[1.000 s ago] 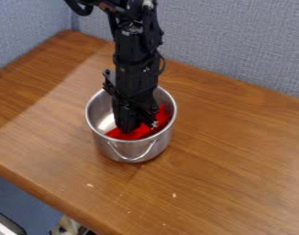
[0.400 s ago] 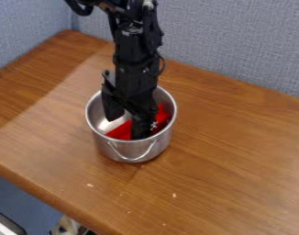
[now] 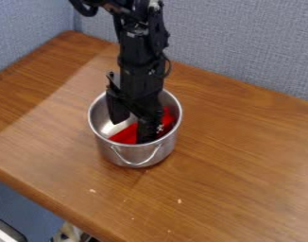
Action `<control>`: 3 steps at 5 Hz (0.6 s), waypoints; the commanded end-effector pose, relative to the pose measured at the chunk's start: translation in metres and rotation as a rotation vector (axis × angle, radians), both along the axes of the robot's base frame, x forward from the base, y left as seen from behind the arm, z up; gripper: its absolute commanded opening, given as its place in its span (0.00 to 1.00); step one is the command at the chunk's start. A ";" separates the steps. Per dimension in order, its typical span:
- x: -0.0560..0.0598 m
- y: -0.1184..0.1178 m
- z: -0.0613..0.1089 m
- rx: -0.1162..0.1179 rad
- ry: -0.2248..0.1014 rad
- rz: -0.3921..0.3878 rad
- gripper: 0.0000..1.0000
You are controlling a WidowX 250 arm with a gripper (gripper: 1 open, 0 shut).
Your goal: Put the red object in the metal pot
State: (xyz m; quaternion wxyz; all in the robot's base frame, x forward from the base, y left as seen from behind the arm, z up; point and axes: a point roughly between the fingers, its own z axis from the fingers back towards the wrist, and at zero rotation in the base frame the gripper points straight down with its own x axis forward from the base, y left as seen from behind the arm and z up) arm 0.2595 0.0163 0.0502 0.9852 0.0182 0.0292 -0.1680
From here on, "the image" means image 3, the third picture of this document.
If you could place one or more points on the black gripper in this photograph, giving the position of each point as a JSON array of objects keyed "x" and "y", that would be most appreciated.
[{"x": 133, "y": 93}]

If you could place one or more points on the red rectangular block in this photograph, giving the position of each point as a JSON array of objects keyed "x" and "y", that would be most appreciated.
[{"x": 126, "y": 136}]

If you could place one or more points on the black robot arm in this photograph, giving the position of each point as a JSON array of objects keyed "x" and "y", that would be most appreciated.
[{"x": 139, "y": 26}]

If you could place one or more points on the stainless steel pot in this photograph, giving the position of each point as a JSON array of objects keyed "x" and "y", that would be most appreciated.
[{"x": 130, "y": 154}]

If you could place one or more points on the white object under table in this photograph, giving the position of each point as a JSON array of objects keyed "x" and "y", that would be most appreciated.
[{"x": 70, "y": 233}]

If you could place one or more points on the grey device under table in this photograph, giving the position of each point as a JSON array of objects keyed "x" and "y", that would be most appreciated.
[{"x": 10, "y": 234}]

